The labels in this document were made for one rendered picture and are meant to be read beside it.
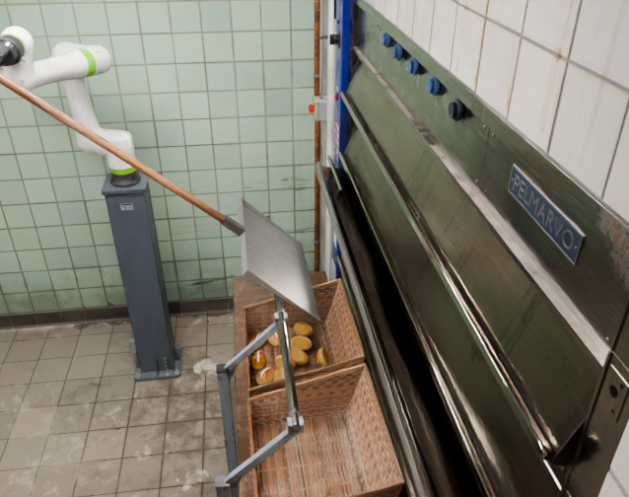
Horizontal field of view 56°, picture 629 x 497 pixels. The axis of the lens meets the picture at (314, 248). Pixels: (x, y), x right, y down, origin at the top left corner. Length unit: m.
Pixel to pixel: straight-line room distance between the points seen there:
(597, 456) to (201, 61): 2.82
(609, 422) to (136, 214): 2.51
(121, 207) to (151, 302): 0.58
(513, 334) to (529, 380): 0.09
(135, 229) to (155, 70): 0.86
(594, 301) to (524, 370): 0.22
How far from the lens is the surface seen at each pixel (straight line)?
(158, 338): 3.49
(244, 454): 2.44
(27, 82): 2.51
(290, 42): 3.34
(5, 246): 4.00
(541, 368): 1.05
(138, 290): 3.30
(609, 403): 0.90
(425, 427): 1.43
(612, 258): 0.88
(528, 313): 1.10
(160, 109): 3.44
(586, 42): 0.91
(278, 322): 2.06
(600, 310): 0.91
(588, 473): 1.00
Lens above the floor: 2.46
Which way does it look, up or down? 32 degrees down
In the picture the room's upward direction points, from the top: straight up
